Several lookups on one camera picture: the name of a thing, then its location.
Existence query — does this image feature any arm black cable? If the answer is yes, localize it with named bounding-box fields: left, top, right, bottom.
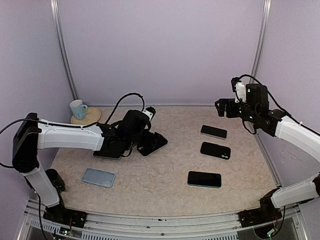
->
left=104, top=92, right=146, bottom=126
left=237, top=73, right=320, bottom=138

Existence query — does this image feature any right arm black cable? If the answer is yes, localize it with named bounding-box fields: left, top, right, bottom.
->
left=237, top=73, right=320, bottom=138

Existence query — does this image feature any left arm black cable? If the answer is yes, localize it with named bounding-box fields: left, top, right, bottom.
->
left=104, top=92, right=146, bottom=126

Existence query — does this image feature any aluminium frame post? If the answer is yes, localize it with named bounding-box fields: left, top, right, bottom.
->
left=251, top=0, right=272, bottom=77
left=50, top=0, right=79, bottom=100

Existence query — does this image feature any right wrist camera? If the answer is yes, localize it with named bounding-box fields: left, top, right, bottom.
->
left=231, top=77, right=247, bottom=103

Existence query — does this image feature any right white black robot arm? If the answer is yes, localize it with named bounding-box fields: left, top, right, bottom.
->
left=214, top=82, right=320, bottom=222

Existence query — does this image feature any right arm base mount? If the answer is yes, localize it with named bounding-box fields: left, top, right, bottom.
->
left=238, top=188, right=283, bottom=228

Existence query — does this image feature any left aluminium frame post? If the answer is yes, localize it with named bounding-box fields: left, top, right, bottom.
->
left=50, top=0, right=79, bottom=100

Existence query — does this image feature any light blue phone case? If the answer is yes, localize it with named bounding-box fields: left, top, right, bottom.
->
left=81, top=168, right=116, bottom=188

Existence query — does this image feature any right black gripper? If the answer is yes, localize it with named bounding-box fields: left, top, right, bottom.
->
left=215, top=97, right=259, bottom=124

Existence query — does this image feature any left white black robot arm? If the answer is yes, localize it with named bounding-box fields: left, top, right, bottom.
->
left=12, top=107, right=168, bottom=223

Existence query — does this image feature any right aluminium frame post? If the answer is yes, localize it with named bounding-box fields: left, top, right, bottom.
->
left=251, top=0, right=272, bottom=77

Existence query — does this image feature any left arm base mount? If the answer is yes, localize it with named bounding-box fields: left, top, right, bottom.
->
left=43, top=202, right=88, bottom=229

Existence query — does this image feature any front aluminium rail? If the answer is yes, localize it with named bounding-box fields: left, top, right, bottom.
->
left=17, top=197, right=308, bottom=240

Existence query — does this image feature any black phone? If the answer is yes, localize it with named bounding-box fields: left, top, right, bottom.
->
left=93, top=150, right=122, bottom=159
left=187, top=171, right=222, bottom=188
left=200, top=125, right=228, bottom=139

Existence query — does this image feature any beige round plate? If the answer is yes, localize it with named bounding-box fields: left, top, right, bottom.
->
left=70, top=107, right=101, bottom=126

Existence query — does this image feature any light blue mug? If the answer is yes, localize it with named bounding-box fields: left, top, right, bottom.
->
left=69, top=99, right=88, bottom=120

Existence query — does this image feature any black cylinder cup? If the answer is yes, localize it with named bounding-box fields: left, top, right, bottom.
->
left=45, top=168, right=66, bottom=193

